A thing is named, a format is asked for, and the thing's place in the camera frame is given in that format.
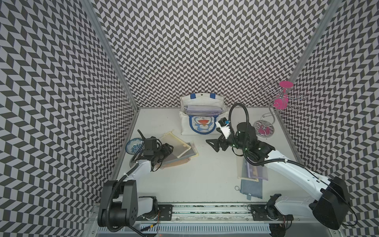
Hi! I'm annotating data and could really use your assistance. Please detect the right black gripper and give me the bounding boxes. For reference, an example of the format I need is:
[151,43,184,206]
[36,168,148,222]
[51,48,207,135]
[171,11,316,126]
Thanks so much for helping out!
[206,126,248,151]

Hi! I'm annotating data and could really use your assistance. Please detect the pink trim mesh pouch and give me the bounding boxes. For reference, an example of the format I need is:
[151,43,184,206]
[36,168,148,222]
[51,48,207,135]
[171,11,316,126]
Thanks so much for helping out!
[161,158,190,169]

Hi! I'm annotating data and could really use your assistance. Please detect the white canvas bag blue handles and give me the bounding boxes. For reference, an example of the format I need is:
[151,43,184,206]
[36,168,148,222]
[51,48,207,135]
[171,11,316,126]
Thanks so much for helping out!
[179,93,229,135]

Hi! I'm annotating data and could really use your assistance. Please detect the small grey blue pouch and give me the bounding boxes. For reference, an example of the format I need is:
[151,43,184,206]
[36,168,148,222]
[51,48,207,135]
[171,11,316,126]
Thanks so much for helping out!
[235,179,263,200]

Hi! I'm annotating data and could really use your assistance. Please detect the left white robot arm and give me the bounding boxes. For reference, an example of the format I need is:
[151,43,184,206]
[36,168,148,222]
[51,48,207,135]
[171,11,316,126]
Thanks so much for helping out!
[97,130,174,237]

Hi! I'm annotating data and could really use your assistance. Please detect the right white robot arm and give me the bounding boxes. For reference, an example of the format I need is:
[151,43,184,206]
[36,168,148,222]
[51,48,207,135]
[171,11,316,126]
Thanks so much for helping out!
[206,103,354,230]

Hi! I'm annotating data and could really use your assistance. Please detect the blue white ceramic bowl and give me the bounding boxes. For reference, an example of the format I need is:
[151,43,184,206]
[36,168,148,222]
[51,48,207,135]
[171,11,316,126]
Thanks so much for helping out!
[125,138,144,155]

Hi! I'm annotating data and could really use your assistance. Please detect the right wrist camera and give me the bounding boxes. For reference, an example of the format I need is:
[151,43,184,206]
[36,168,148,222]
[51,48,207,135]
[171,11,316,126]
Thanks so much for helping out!
[216,118,232,139]

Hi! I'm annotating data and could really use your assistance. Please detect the chrome wire stand pink discs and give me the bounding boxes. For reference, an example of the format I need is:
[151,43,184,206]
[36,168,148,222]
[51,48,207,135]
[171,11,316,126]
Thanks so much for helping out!
[253,81,305,138]

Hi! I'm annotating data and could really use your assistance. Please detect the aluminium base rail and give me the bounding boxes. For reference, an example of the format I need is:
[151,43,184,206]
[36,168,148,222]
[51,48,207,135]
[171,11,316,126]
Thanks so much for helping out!
[82,202,346,237]

